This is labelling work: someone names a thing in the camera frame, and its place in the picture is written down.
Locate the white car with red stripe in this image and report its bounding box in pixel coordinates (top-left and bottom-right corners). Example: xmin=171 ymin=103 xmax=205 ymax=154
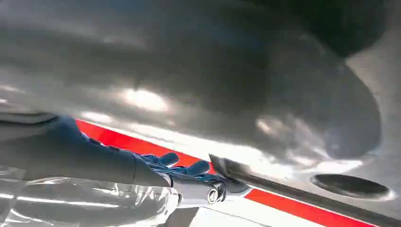
xmin=75 ymin=0 xmax=401 ymax=227

